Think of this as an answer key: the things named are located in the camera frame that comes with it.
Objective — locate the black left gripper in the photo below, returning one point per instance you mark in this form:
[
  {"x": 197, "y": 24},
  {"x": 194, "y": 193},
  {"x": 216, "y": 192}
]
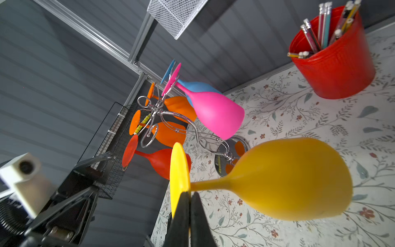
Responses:
[{"x": 65, "y": 219}]

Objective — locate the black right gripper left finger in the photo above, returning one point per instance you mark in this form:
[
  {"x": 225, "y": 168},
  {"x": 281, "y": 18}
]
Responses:
[{"x": 178, "y": 233}]

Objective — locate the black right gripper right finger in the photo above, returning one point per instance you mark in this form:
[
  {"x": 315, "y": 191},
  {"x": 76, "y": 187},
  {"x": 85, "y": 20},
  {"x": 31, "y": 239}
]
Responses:
[{"x": 201, "y": 235}]

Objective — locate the red wine glass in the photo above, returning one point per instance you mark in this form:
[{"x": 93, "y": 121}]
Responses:
[{"x": 159, "y": 160}]

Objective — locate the chrome wine glass rack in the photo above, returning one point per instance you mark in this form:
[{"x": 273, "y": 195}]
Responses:
[{"x": 171, "y": 120}]

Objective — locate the yellow wine glass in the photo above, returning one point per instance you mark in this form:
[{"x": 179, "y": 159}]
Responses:
[{"x": 294, "y": 179}]

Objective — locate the front orange wine glass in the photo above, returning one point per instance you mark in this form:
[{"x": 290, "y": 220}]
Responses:
[{"x": 168, "y": 133}]

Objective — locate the orange wine glass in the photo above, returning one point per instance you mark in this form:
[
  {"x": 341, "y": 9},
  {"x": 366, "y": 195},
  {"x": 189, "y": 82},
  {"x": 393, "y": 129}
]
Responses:
[
  {"x": 178, "y": 104},
  {"x": 168, "y": 133}
]

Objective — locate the back orange wine glass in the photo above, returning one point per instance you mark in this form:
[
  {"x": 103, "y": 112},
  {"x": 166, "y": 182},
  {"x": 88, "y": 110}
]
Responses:
[{"x": 178, "y": 104}]

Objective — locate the blue wine glass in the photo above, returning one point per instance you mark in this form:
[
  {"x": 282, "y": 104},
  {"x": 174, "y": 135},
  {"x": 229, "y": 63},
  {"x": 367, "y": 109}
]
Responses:
[{"x": 194, "y": 86}]

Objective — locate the pink wine glass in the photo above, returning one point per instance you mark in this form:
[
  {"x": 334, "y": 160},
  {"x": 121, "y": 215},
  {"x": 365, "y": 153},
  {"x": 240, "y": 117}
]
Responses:
[{"x": 218, "y": 113}]

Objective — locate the yellow marker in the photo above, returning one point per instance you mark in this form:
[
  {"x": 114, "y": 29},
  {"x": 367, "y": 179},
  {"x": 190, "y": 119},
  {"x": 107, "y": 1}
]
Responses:
[{"x": 142, "y": 124}]

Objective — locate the red pencil cup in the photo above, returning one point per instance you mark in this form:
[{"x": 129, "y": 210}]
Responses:
[{"x": 344, "y": 68}]

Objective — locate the pencils in red cup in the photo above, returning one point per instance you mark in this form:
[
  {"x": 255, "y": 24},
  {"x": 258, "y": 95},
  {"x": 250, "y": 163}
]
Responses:
[{"x": 328, "y": 30}]

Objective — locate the black wire side basket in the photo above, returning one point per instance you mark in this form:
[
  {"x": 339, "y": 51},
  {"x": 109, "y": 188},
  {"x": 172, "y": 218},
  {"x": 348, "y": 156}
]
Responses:
[{"x": 112, "y": 136}]

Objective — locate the white wire wall basket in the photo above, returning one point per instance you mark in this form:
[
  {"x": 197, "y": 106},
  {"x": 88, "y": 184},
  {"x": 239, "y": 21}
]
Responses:
[{"x": 175, "y": 15}]

